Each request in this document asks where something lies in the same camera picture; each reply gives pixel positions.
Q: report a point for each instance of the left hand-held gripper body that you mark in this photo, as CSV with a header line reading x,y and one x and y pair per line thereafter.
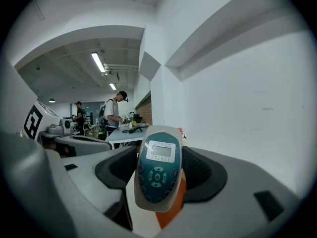
x,y
47,119

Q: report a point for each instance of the long ceiling light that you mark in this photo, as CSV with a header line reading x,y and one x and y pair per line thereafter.
x,y
98,62

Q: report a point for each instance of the grey handheld device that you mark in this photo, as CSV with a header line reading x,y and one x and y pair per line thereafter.
x,y
158,167

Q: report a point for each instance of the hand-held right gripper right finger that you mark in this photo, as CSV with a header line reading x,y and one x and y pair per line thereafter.
x,y
223,214

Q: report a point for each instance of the short ceiling light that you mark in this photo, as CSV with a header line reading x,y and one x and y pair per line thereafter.
x,y
112,86

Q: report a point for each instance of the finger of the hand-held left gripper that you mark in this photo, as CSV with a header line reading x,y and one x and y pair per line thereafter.
x,y
86,147

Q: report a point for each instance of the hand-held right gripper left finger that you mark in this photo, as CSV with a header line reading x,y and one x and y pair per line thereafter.
x,y
86,182

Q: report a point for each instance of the dark pendant lamp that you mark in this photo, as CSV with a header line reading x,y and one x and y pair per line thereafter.
x,y
52,100

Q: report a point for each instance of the grey-blue table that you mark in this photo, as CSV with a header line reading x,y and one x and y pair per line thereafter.
x,y
121,136

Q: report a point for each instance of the orange box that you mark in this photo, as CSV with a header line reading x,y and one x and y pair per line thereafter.
x,y
171,217

